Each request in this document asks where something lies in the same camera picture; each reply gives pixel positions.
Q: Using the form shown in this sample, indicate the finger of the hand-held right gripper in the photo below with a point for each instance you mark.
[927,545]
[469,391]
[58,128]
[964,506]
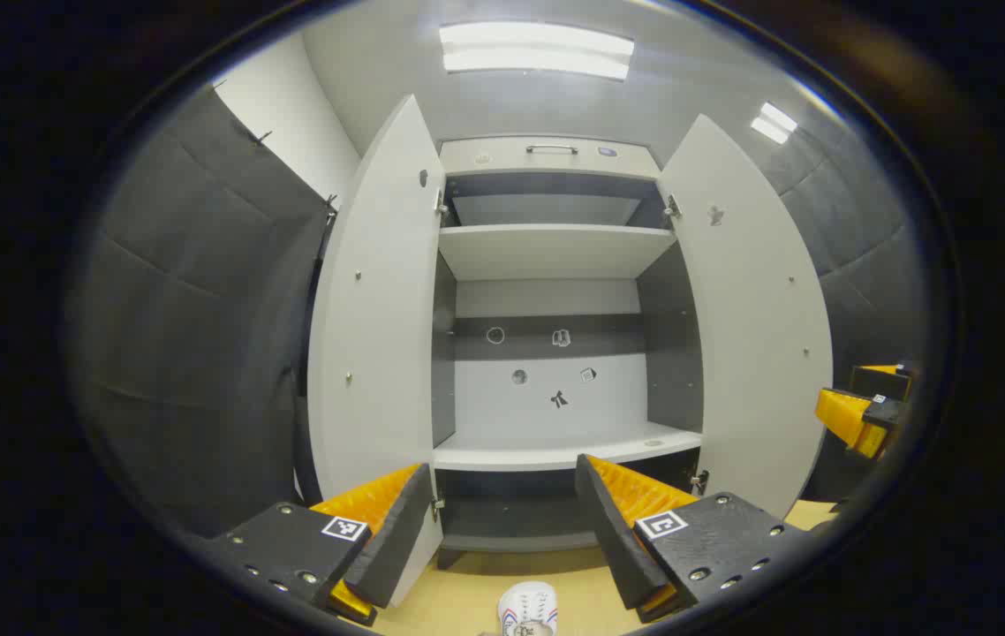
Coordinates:
[842,415]
[878,380]

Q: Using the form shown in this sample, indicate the white cabinet door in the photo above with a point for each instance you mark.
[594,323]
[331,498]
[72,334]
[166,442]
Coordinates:
[750,336]
[379,309]

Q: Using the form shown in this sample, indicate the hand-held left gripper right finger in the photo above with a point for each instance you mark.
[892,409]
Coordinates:
[613,539]

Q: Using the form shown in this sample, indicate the white shoe cabinet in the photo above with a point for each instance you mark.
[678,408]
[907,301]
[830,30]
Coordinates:
[547,397]

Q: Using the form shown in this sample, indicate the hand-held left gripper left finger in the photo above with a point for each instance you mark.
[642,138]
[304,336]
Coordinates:
[396,539]

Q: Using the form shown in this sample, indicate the black backdrop cloth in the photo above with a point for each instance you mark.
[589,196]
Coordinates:
[865,265]
[193,336]

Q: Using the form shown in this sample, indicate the small ceiling light panel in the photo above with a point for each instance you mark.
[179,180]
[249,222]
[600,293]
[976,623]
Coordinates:
[774,124]

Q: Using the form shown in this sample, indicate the white canvas shoe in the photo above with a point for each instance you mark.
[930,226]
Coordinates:
[527,609]

